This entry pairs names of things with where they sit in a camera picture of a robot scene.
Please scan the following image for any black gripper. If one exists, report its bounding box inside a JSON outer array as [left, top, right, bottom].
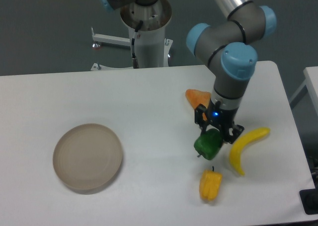
[[194, 100, 244, 144]]

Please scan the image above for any green toy bell pepper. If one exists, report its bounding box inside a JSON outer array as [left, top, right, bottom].
[[194, 129, 223, 160]]

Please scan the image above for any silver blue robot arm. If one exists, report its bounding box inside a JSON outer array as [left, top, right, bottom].
[[101, 0, 277, 143]]

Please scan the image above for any yellow toy bell pepper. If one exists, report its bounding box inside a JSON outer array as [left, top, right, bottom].
[[199, 166, 223, 202]]

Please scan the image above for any yellow toy banana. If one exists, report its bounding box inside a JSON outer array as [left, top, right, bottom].
[[229, 127, 270, 176]]

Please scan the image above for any orange toy bread piece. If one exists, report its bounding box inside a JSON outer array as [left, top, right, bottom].
[[185, 89, 211, 109]]

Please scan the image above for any white side table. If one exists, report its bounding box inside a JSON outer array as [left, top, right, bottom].
[[289, 66, 318, 113]]

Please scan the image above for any black device at table edge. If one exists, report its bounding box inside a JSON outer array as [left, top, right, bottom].
[[299, 156, 318, 215]]

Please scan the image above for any beige round plate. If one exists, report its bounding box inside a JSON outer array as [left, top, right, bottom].
[[52, 123, 123, 194]]

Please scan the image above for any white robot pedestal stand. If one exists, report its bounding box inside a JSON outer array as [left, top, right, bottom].
[[91, 0, 173, 69]]

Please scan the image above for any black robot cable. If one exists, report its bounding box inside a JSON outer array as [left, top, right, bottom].
[[130, 20, 143, 69]]

